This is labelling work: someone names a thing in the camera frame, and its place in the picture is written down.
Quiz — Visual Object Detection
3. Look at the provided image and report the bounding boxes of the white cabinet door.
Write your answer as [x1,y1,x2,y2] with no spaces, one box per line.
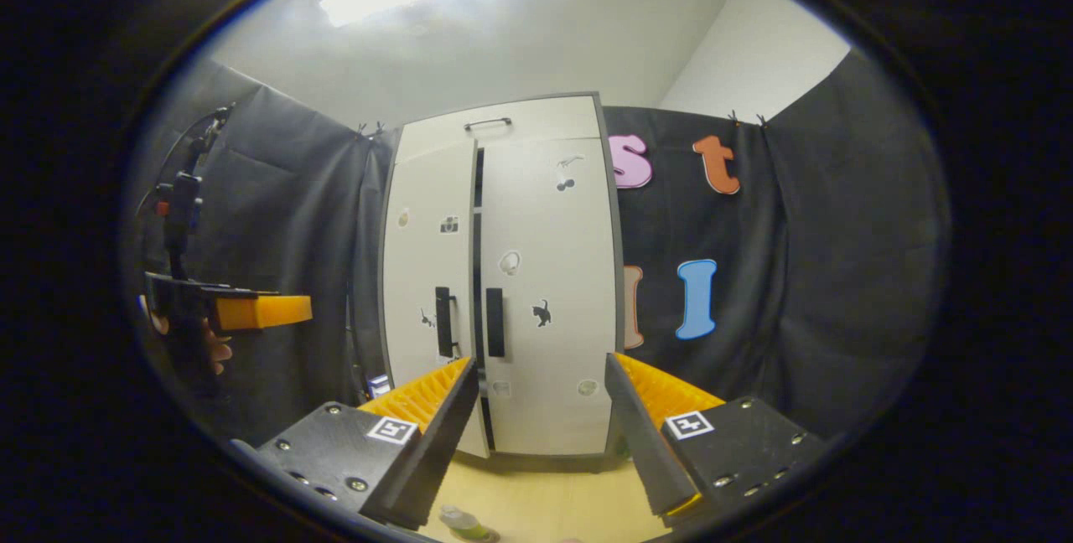
[479,137,625,456]
[381,139,491,460]

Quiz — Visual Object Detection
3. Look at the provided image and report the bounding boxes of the white cabinet drawer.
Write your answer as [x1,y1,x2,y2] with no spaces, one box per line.
[394,95,604,163]

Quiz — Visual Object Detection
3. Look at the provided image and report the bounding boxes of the clear bottle green label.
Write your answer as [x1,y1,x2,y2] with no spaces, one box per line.
[438,505,497,542]

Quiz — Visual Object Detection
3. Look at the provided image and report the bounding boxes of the white cabinet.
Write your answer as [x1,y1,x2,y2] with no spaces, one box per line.
[379,92,628,473]

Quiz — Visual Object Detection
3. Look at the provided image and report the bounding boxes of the black backdrop cloth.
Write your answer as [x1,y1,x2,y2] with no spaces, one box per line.
[126,44,952,443]

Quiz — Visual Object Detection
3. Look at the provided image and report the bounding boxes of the black door handle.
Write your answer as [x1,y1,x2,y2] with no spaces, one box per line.
[434,286,459,359]
[486,287,506,358]

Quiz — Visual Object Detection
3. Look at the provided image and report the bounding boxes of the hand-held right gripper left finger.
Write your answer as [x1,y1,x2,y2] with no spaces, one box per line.
[231,356,480,531]

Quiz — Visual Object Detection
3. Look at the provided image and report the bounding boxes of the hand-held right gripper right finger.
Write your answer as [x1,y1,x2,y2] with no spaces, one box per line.
[604,352,827,527]

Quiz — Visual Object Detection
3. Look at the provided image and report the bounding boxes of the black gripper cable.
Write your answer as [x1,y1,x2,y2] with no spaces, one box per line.
[134,105,236,221]

